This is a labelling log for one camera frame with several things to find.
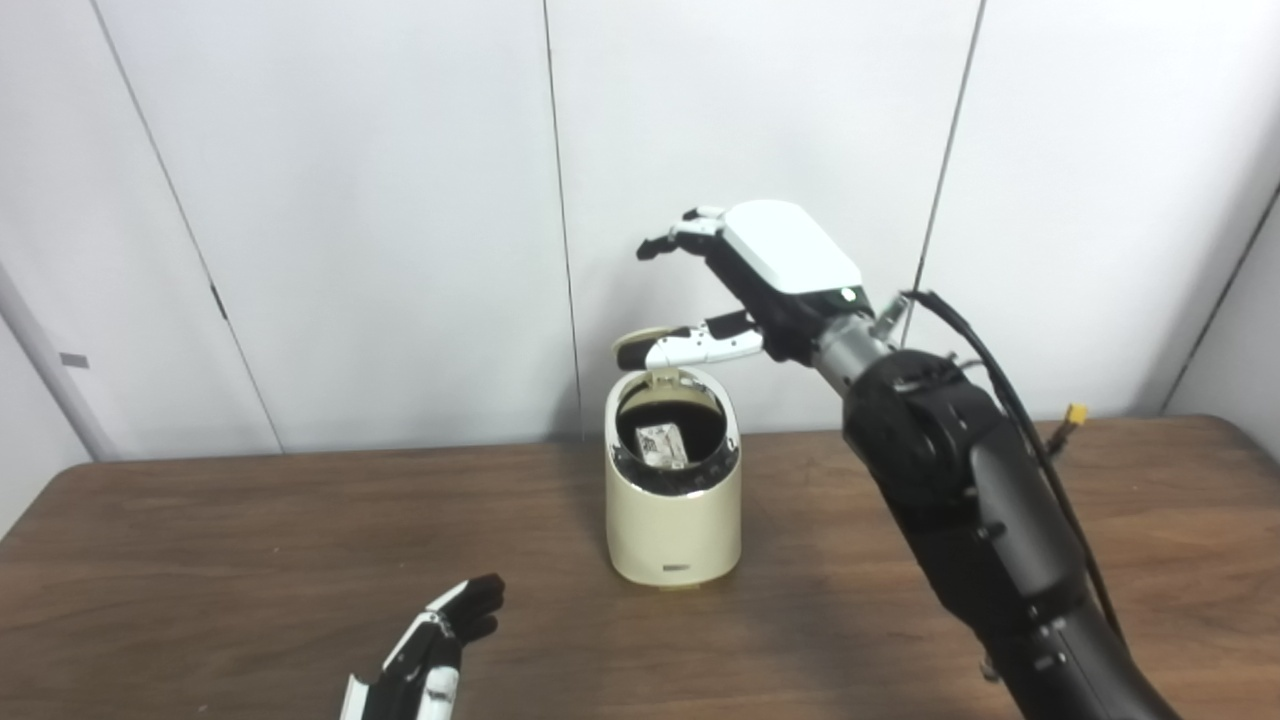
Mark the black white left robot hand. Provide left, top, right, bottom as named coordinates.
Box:
left=340, top=574, right=506, bottom=720

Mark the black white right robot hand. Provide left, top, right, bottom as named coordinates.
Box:
left=615, top=199, right=881, bottom=373

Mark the cream round bin lid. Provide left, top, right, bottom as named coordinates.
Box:
left=612, top=325, right=701, bottom=387

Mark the white green milk carton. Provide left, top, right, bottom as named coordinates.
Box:
left=636, top=423, right=691, bottom=471

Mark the black bin liner bag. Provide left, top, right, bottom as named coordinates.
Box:
left=612, top=385, right=739, bottom=496

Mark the cream-colored bin body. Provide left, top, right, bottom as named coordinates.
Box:
left=604, top=367, right=743, bottom=591

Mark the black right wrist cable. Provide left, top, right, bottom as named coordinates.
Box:
left=895, top=290, right=1126, bottom=641

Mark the yellow cable connector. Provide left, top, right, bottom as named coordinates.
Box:
left=1045, top=403, right=1091, bottom=451

